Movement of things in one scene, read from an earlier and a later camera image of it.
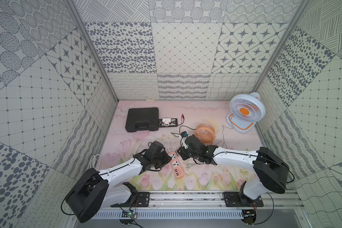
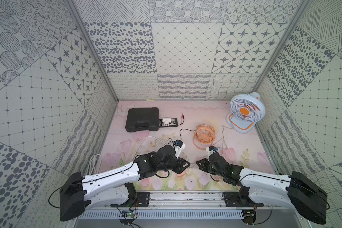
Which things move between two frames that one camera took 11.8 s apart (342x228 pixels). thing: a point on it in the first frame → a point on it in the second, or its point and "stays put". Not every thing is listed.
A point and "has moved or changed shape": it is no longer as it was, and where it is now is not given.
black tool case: x=142 y=119 stays put
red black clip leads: x=183 y=119 stays put
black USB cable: x=178 y=133 has moved or changed shape
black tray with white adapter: x=167 y=122 stays put
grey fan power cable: x=223 y=134 stays put
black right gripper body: x=186 y=154 → x=207 y=166
